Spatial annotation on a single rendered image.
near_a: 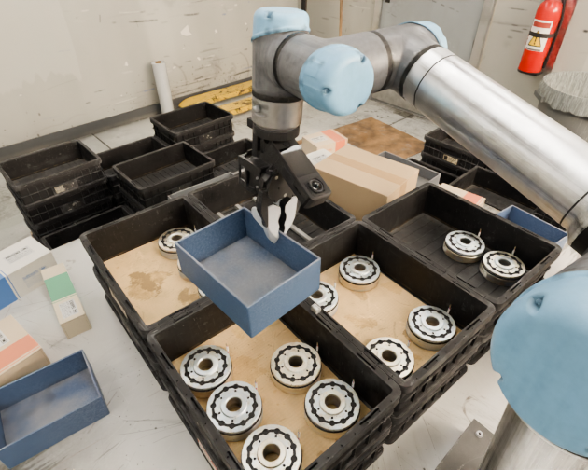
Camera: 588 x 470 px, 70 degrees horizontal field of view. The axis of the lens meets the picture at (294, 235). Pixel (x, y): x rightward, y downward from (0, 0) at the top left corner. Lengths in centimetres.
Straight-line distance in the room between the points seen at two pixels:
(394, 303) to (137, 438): 64
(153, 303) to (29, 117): 304
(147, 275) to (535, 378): 96
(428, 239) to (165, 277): 73
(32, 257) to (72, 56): 272
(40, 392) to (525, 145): 108
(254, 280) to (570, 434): 51
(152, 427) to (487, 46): 352
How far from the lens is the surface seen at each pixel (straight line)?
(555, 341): 34
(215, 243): 78
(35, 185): 225
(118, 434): 106
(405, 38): 59
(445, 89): 54
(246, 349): 94
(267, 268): 75
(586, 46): 364
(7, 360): 118
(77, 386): 115
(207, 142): 255
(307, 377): 86
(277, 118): 61
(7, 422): 117
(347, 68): 49
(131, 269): 118
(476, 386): 112
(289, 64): 54
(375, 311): 102
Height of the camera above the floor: 159
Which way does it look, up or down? 39 degrees down
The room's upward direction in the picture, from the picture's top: straight up
